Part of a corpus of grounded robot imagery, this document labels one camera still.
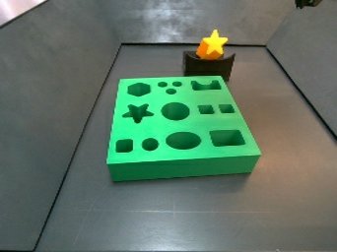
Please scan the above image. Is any yellow star-profile bar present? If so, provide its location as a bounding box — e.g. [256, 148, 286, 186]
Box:
[196, 30, 227, 60]

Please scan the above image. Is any black curved fixture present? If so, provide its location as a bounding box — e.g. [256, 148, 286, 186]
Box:
[183, 51, 235, 81]

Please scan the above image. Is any green foam shape-sorter block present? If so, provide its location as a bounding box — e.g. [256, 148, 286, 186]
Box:
[107, 76, 260, 181]

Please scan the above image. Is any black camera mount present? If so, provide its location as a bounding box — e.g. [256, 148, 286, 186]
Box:
[294, 0, 322, 9]

